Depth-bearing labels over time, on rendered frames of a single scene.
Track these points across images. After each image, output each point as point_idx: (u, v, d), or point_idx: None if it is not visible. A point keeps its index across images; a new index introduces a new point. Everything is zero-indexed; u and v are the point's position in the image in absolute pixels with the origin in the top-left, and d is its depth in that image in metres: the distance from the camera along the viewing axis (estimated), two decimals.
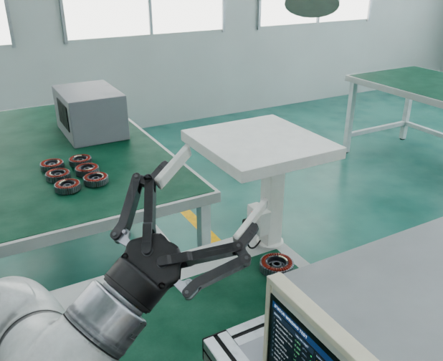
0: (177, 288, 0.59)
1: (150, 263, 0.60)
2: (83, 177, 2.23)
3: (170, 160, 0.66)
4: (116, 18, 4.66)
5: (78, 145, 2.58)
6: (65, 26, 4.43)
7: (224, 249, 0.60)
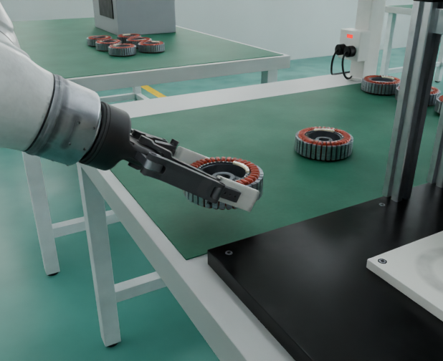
0: (143, 155, 0.53)
1: (132, 137, 0.56)
2: (136, 48, 2.05)
3: (197, 153, 0.69)
4: None
5: (122, 32, 2.39)
6: None
7: (204, 172, 0.56)
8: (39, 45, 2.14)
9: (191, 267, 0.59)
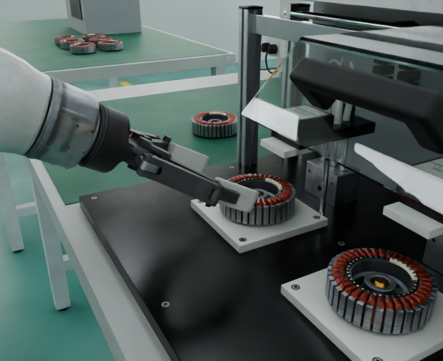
0: (140, 156, 0.53)
1: (131, 140, 0.56)
2: (97, 46, 2.24)
3: (191, 150, 0.70)
4: None
5: (90, 32, 2.58)
6: None
7: (203, 174, 0.55)
8: (10, 44, 2.33)
9: (67, 210, 0.78)
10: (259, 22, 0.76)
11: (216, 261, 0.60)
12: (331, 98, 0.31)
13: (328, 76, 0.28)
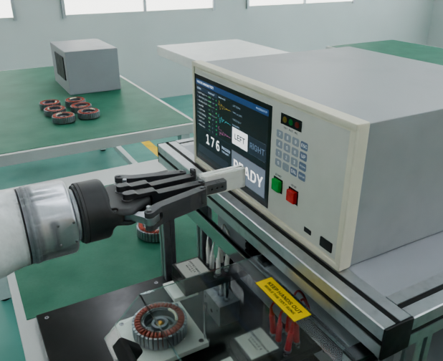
0: (137, 215, 0.55)
1: (117, 197, 0.58)
2: (77, 113, 2.51)
3: (219, 169, 0.65)
4: None
5: (74, 92, 2.86)
6: (63, 1, 4.71)
7: (188, 185, 0.61)
8: (0, 108, 2.61)
9: (27, 325, 1.05)
10: None
11: None
12: (136, 357, 0.59)
13: (123, 360, 0.56)
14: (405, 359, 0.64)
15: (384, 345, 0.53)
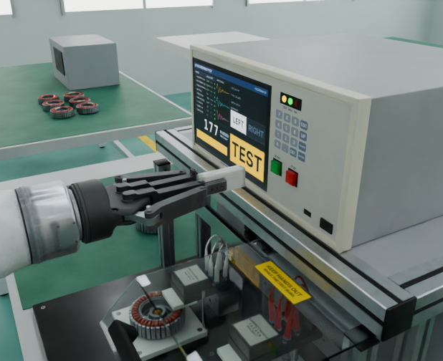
0: (137, 215, 0.55)
1: (117, 198, 0.58)
2: (76, 107, 2.50)
3: (219, 169, 0.65)
4: None
5: (72, 87, 2.84)
6: None
7: (188, 185, 0.61)
8: None
9: (23, 315, 1.04)
10: None
11: None
12: (132, 339, 0.57)
13: (118, 342, 0.54)
14: (407, 343, 0.62)
15: (386, 326, 0.52)
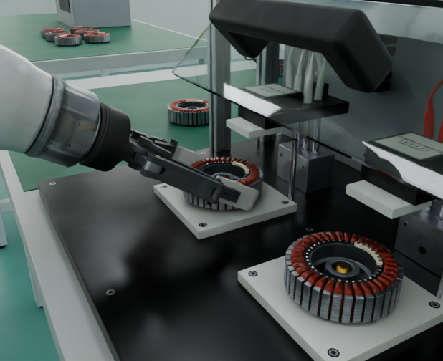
0: (143, 156, 0.53)
1: (131, 139, 0.56)
2: (84, 39, 2.19)
3: (197, 153, 0.69)
4: None
5: (79, 25, 2.54)
6: None
7: (203, 172, 0.56)
8: None
9: (24, 196, 0.73)
10: None
11: (172, 248, 0.56)
12: (259, 44, 0.27)
13: (245, 11, 0.24)
14: None
15: None
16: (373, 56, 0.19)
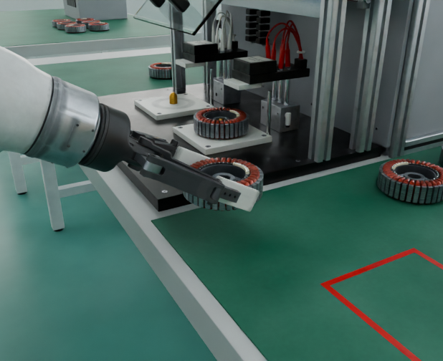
0: (142, 156, 0.53)
1: (131, 139, 0.56)
2: (88, 28, 2.68)
3: (197, 153, 0.69)
4: None
5: (83, 18, 3.03)
6: None
7: (203, 173, 0.56)
8: (15, 26, 2.77)
9: None
10: None
11: (141, 122, 1.05)
12: (160, 2, 0.76)
13: None
14: (372, 24, 0.80)
15: None
16: (181, 1, 0.68)
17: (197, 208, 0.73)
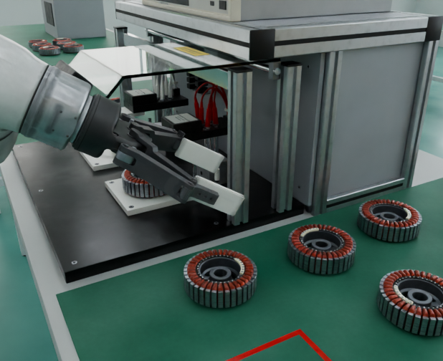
0: (120, 146, 0.56)
1: (125, 130, 0.60)
2: None
3: (204, 147, 0.71)
4: None
5: (62, 36, 3.05)
6: None
7: (180, 170, 0.56)
8: None
9: None
10: (123, 36, 1.23)
11: (78, 174, 1.07)
12: None
13: (60, 66, 0.74)
14: (284, 94, 0.82)
15: (251, 45, 0.72)
16: None
17: (105, 279, 0.75)
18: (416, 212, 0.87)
